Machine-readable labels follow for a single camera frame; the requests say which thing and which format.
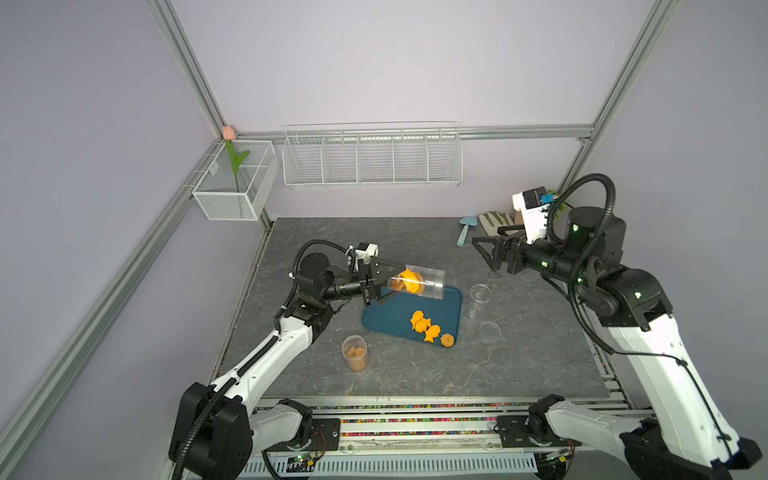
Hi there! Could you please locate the beige gardening glove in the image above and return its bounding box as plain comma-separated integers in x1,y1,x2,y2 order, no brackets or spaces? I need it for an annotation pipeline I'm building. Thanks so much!
478,211,525,236

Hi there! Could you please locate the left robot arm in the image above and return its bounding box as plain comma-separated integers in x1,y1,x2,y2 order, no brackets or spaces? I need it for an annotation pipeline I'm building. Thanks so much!
169,239,407,479

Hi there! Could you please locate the teal plastic tray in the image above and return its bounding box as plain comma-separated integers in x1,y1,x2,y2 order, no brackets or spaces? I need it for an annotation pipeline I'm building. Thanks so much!
362,287,463,347

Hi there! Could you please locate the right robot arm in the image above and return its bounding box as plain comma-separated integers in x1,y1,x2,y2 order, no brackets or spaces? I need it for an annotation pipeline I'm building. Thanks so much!
472,173,762,479

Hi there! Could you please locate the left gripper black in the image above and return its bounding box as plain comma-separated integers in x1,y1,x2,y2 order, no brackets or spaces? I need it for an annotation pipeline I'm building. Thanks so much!
320,257,404,307

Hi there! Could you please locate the white mesh wall basket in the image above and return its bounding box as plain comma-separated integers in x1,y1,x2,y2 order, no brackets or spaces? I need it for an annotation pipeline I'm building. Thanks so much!
193,140,279,221

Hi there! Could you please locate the round brown cookie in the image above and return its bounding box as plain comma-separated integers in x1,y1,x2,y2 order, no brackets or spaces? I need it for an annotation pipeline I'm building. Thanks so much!
441,334,455,348

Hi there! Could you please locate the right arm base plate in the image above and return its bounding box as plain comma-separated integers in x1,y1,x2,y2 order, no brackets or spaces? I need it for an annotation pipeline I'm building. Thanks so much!
492,415,580,449

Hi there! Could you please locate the potted green plant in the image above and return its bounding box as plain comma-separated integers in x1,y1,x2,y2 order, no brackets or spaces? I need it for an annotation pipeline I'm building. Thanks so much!
512,187,558,230

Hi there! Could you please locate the pink artificial tulip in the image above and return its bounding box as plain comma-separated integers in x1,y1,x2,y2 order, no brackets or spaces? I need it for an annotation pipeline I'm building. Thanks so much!
222,125,250,193

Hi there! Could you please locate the orange cookie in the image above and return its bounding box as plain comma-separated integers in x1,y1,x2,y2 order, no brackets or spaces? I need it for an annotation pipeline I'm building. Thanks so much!
410,310,425,328
424,325,441,343
413,318,432,333

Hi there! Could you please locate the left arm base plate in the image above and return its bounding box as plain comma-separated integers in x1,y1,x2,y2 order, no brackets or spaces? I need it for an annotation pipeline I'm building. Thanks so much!
268,417,341,452

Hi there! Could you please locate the white vented cable duct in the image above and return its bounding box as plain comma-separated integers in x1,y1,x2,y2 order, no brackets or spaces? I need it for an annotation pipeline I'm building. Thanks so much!
269,452,538,479

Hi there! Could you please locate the white wire wall shelf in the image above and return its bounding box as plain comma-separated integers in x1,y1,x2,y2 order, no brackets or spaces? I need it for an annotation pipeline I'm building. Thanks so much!
282,121,464,189

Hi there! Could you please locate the light blue garden trowel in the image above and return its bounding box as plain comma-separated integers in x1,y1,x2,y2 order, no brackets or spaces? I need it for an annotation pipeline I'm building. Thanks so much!
456,216,478,248

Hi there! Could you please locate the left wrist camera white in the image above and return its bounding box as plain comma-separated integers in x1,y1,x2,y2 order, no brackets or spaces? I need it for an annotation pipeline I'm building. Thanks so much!
354,242,379,265

